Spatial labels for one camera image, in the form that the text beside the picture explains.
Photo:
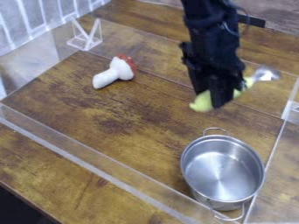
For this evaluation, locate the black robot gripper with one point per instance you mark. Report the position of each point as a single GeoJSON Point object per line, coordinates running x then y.
{"type": "Point", "coordinates": [210, 56]}

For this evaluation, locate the red and white toy mushroom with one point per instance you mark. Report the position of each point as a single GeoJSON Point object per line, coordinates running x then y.
{"type": "Point", "coordinates": [121, 70]}

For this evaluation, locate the black strip on table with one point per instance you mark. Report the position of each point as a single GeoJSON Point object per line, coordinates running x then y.
{"type": "Point", "coordinates": [206, 13]}

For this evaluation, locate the stainless steel pot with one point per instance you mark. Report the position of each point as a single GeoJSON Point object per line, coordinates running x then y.
{"type": "Point", "coordinates": [224, 173]}

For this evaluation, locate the clear acrylic triangle bracket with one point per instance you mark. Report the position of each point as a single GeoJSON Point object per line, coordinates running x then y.
{"type": "Point", "coordinates": [85, 40]}

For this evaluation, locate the clear acrylic barrier wall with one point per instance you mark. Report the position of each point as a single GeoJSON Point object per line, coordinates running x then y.
{"type": "Point", "coordinates": [91, 155]}

